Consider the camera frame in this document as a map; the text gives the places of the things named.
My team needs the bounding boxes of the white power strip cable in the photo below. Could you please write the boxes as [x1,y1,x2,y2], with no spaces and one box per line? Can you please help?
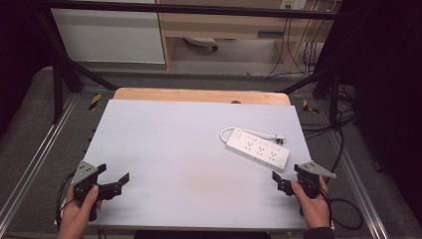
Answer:
[219,126,287,145]

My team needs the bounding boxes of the yellow black tape strip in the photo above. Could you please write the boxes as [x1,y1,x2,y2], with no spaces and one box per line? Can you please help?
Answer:
[88,93,103,113]
[302,99,320,115]

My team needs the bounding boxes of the black floor cables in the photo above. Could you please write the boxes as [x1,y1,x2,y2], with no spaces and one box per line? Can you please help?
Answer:
[299,84,359,175]

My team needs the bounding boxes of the black metal frame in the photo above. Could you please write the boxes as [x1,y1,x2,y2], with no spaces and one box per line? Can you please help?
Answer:
[33,0,346,125]

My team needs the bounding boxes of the person's right hand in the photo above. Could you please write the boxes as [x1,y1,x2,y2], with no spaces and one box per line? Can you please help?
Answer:
[291,180,333,230]

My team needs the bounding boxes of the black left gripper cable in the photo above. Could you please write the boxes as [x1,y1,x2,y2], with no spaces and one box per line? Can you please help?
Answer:
[55,171,77,231]

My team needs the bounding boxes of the aluminium rail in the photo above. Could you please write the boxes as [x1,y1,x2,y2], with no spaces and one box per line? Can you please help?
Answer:
[0,94,82,228]
[326,130,390,239]

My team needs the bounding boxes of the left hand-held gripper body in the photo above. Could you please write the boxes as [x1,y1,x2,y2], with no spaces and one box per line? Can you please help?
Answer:
[71,160,122,222]

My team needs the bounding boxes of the white cabinet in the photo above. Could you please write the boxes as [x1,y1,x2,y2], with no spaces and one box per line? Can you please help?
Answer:
[50,7,166,65]

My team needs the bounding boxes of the white wall socket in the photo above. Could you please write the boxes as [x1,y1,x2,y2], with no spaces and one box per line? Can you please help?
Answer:
[280,0,309,11]

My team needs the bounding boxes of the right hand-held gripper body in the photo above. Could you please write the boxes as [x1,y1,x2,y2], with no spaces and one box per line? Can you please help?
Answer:
[278,160,336,200]

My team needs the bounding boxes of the person's left hand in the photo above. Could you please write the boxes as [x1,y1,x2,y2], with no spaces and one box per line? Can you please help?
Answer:
[58,184,103,239]

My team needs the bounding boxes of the white object under desk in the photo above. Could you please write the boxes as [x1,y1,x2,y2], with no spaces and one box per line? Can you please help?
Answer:
[183,36,220,52]

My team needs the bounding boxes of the person's dark clothing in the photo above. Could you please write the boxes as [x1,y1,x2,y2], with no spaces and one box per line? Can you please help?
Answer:
[133,230,272,239]

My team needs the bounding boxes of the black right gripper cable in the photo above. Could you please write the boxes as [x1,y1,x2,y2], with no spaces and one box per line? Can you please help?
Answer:
[317,178,364,231]

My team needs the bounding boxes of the white board sheet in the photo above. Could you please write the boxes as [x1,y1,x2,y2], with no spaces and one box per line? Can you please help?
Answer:
[80,99,313,232]

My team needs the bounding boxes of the light wooden desk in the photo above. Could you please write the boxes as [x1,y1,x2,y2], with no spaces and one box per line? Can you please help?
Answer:
[154,0,336,73]

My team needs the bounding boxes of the hanging black cables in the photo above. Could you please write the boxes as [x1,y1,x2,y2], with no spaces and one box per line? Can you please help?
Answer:
[266,16,324,80]

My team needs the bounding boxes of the light wooden table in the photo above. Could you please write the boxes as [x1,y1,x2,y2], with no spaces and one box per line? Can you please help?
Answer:
[112,87,293,107]

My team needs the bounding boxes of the white power strip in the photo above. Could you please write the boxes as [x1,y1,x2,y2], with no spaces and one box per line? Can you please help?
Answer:
[225,128,291,172]

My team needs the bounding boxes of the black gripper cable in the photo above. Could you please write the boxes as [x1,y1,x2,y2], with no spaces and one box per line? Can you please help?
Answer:
[55,171,77,231]
[317,178,364,231]

